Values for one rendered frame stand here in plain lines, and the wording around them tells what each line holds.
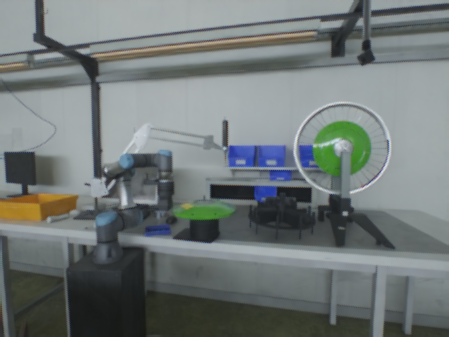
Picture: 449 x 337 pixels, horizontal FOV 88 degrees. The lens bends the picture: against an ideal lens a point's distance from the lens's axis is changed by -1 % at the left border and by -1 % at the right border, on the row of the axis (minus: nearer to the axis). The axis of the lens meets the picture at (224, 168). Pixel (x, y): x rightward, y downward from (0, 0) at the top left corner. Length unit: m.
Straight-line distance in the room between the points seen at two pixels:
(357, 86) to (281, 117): 0.60
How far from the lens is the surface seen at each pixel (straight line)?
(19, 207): 1.93
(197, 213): 1.07
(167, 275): 2.53
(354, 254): 1.18
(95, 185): 1.46
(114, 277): 1.17
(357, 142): 1.49
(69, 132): 2.88
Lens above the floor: 1.34
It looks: 4 degrees down
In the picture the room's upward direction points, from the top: straight up
